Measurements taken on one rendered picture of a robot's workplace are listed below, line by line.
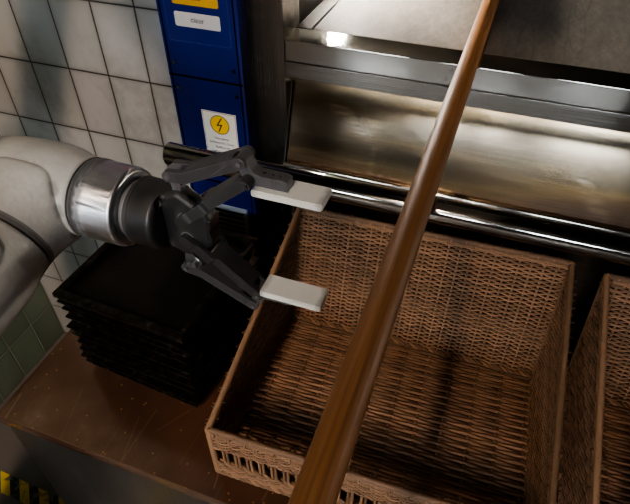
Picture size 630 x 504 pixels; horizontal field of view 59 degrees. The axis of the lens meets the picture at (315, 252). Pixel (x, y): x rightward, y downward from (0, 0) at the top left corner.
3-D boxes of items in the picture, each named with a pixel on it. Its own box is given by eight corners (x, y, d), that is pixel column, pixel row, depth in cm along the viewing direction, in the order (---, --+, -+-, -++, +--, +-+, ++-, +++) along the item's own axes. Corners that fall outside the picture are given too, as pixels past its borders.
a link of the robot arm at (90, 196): (127, 206, 68) (169, 216, 66) (80, 253, 62) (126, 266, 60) (108, 141, 62) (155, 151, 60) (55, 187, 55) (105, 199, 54)
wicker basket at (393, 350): (298, 290, 135) (295, 199, 116) (539, 349, 122) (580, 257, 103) (209, 475, 101) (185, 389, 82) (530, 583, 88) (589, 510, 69)
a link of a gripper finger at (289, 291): (258, 291, 60) (259, 296, 61) (319, 308, 58) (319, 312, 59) (269, 273, 62) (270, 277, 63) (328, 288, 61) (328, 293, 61)
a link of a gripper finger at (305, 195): (263, 179, 53) (262, 172, 53) (332, 194, 52) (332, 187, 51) (250, 196, 51) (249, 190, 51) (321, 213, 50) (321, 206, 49)
